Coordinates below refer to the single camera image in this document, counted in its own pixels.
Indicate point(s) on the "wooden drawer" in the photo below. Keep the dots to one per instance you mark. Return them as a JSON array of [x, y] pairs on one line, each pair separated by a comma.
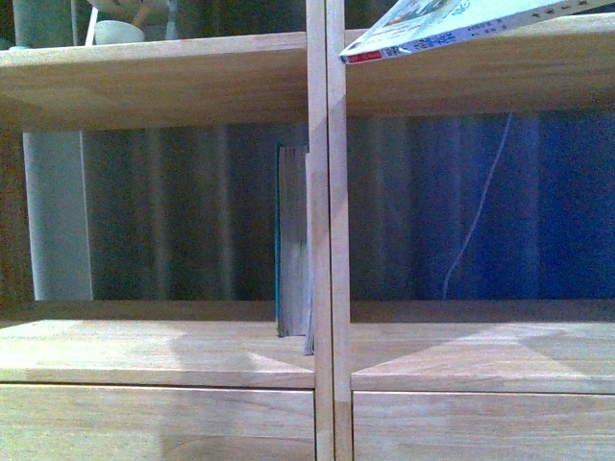
[[482, 426], [78, 422]]

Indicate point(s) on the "upper right wooden drawer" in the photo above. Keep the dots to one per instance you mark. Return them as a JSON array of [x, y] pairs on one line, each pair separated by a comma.
[[482, 426]]

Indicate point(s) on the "right wooden shelf unit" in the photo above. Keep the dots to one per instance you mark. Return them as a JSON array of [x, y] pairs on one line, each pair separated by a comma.
[[537, 346]]

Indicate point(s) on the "pale green ceramic cup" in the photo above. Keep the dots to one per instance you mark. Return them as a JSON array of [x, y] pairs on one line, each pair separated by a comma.
[[108, 32]]

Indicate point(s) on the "white illustrated children's book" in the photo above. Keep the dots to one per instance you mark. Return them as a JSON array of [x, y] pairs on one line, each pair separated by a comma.
[[411, 27]]

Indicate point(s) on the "left wooden shelf unit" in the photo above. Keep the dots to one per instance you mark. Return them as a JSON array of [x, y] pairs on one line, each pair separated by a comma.
[[203, 63]]

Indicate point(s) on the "upper left wooden drawer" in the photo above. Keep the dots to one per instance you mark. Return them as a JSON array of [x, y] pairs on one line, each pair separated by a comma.
[[78, 422]]

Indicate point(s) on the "pale pages book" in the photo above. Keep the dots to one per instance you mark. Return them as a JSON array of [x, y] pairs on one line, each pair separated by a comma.
[[297, 309]]

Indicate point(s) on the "teal cover book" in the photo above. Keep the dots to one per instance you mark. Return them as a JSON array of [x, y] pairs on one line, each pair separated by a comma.
[[278, 244]]

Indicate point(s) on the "wooden shelf unit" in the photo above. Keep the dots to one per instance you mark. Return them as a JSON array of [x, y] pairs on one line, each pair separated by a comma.
[[203, 63], [537, 346]]

